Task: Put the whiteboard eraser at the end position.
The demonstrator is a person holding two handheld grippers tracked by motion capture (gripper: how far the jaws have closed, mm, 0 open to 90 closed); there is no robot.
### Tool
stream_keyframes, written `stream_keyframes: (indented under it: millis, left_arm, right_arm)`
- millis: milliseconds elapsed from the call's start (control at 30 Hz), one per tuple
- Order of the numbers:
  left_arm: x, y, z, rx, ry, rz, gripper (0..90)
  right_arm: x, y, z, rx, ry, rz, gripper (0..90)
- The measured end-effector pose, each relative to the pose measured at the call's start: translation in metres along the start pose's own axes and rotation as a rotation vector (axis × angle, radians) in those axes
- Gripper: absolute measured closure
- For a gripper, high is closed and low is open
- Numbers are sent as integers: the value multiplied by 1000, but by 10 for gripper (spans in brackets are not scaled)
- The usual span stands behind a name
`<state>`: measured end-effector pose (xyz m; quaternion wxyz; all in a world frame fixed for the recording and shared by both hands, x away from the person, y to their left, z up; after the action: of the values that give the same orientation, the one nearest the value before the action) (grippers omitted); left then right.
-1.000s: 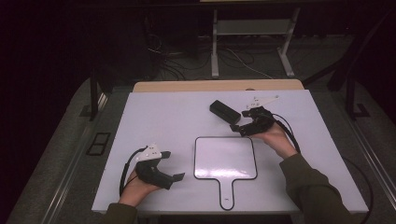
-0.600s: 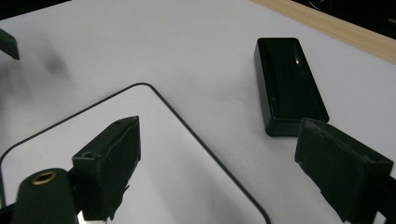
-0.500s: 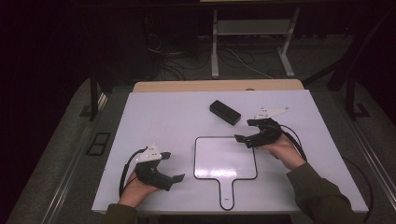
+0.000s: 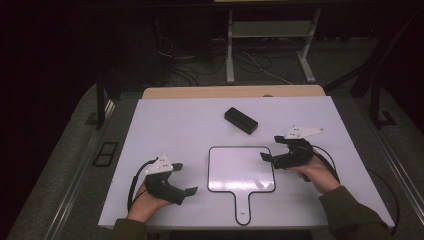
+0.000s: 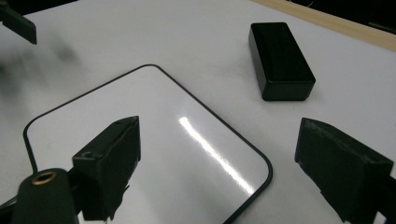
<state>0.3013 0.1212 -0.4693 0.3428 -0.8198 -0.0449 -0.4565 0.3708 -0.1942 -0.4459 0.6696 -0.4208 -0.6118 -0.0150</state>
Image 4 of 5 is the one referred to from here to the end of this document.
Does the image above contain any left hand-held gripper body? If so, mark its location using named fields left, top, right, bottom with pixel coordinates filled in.
left=144, top=153, right=186, bottom=206

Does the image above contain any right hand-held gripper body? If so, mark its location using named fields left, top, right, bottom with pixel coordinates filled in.
left=271, top=125, right=325, bottom=171

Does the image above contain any white paddle-shaped whiteboard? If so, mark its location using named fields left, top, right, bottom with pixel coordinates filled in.
left=207, top=145, right=277, bottom=227

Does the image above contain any black whiteboard eraser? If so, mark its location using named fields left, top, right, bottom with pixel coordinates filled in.
left=224, top=106, right=259, bottom=136

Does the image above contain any person's left hand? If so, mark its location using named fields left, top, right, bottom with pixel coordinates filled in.
left=126, top=184, right=174, bottom=223

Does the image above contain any person's right hand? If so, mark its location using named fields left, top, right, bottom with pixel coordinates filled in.
left=289, top=155, right=342, bottom=195

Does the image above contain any wooden table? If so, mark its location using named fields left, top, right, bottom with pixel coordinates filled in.
left=142, top=84, right=327, bottom=100

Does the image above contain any black metal stand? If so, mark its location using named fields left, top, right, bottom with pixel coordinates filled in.
left=369, top=79, right=398, bottom=130

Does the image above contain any white metal stand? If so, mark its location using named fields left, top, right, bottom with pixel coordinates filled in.
left=225, top=8, right=323, bottom=85

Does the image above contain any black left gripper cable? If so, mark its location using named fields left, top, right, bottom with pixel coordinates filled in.
left=126, top=158, right=158, bottom=213

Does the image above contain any black rectangular floor frame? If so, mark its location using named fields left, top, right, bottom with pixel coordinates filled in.
left=92, top=141, right=120, bottom=168

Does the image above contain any white floor cable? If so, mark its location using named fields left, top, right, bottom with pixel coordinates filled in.
left=241, top=50, right=295, bottom=86

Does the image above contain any bundle of black floor cables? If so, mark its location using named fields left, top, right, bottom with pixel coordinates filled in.
left=155, top=33, right=232, bottom=88

